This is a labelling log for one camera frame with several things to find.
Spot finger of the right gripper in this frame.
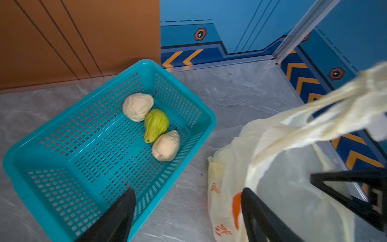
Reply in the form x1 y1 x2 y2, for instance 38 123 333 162
310 168 387 233

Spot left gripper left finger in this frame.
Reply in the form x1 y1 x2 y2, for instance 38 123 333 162
77 188 137 242

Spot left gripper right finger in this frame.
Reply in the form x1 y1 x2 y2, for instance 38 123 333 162
241 188 303 242

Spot cream plastic bag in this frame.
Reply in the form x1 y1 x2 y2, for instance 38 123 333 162
208 62 387 242

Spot teal plastic basket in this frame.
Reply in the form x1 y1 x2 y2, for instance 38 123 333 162
3 59 216 242

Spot beige pear front right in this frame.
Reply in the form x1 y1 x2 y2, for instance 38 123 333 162
152 130 180 162

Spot green pear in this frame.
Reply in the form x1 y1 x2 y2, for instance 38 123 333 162
144 109 169 143

